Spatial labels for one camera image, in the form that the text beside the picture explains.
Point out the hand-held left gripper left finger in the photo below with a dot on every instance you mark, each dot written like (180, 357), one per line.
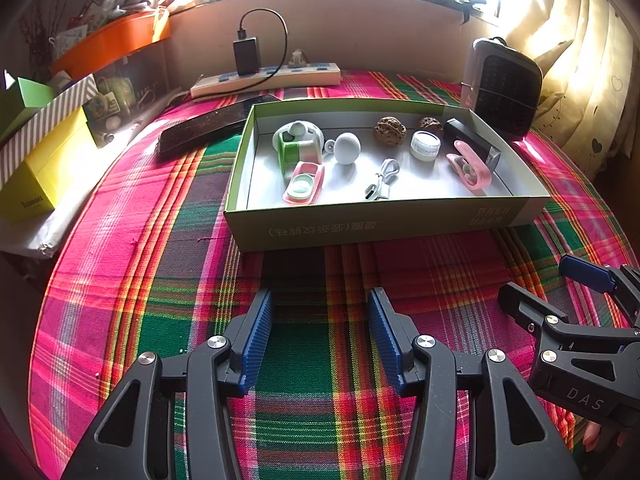
(257, 340)

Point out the white round panda toy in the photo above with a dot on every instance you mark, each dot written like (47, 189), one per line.
(312, 132)

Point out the small brown walnut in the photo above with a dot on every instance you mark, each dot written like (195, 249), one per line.
(430, 125)

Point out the green and white spool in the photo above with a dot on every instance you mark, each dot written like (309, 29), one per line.
(295, 151)

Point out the black charger adapter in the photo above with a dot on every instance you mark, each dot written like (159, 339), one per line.
(247, 57)

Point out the grey striped box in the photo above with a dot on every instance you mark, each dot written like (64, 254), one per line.
(55, 110)

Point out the white power strip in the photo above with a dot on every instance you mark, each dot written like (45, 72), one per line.
(300, 77)

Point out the black smartphone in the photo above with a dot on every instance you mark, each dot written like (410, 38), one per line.
(200, 127)

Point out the large brown walnut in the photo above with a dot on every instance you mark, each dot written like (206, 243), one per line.
(390, 131)

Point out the small white figurine plug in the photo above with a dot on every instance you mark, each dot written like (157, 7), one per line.
(297, 57)

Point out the small white cream jar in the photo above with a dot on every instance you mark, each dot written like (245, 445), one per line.
(425, 146)

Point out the person's right hand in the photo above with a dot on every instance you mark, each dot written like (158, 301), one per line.
(600, 437)

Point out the cream heart print curtain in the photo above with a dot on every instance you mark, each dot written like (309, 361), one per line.
(585, 60)

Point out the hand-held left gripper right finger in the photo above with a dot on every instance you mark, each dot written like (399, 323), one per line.
(382, 345)

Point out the pink contact lens case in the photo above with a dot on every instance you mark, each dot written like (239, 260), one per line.
(302, 187)

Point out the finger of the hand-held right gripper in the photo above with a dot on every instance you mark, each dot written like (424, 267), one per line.
(585, 270)
(520, 302)

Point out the clear plastic storage box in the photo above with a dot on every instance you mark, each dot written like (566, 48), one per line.
(130, 85)

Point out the green cardboard box tray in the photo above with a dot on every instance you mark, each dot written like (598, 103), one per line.
(345, 185)

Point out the green paper box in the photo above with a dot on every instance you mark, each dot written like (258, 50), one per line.
(22, 102)

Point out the grey and black heater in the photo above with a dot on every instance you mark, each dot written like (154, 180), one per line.
(505, 90)

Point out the black rectangular lighter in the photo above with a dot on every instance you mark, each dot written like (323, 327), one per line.
(465, 132)

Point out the yellow cardboard box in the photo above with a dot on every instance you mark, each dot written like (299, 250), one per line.
(50, 170)

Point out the pink nail clipper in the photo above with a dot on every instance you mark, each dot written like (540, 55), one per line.
(475, 165)

